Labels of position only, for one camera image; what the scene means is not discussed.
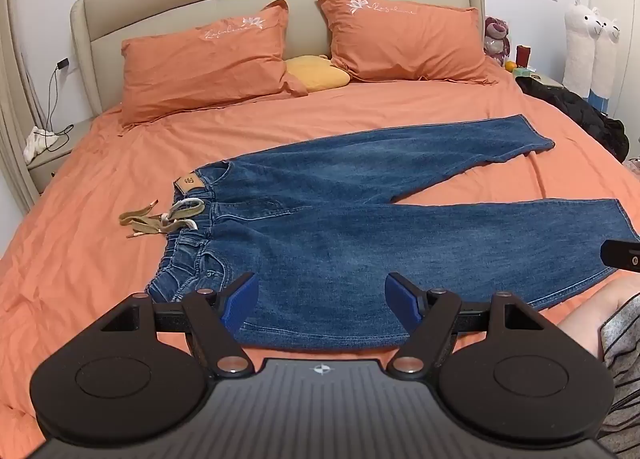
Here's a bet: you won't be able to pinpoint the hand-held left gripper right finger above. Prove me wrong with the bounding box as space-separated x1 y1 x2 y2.
385 272 546 380

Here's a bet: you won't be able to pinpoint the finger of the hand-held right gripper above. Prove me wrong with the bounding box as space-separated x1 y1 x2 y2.
599 238 640 273

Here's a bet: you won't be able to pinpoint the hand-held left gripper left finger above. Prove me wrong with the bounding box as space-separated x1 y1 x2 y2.
99 272 260 380

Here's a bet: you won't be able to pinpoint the blue denim pants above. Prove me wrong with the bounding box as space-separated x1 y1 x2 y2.
145 114 640 353

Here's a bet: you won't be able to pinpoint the person's bare knee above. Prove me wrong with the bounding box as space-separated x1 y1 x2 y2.
557 272 640 361

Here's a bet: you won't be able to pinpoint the grey striped shorts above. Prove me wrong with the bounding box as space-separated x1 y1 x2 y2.
597 291 640 446

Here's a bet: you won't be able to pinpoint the black jacket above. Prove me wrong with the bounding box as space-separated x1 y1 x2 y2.
515 76 630 163

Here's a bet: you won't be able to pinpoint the light nightstand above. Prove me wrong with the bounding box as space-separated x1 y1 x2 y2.
515 70 566 90

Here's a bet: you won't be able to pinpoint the white wardrobe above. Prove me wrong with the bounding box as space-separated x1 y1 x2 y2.
612 0 640 130

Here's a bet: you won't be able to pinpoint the white alpaca plush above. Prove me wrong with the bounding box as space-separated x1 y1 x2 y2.
587 6 624 115
562 0 604 100

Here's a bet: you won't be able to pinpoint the beige nightstand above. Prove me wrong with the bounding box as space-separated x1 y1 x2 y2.
25 119 94 185

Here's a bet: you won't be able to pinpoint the orange pillow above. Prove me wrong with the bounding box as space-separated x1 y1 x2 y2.
120 0 309 133
315 0 499 86

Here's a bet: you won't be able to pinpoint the yellow cushion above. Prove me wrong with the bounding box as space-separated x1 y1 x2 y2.
283 54 351 93

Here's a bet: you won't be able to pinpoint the pink plush bear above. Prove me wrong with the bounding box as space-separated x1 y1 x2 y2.
482 15 512 65

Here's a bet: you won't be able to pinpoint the white cloth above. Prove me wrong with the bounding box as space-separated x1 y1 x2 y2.
22 126 61 163

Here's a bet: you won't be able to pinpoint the beige curtain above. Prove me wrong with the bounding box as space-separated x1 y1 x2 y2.
0 0 42 205

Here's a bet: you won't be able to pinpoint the beige drawstring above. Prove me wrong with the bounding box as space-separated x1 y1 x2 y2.
119 198 206 239

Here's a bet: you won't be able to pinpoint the black charging cable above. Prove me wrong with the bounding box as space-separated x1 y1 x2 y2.
46 64 76 150

